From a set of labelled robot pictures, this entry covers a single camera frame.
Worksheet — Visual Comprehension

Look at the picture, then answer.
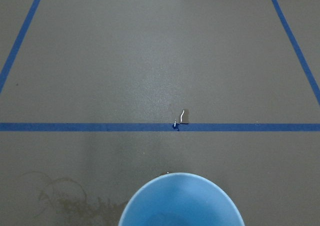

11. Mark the light blue plastic cup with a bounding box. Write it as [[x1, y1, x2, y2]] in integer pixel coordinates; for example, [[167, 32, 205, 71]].
[[118, 173, 245, 226]]

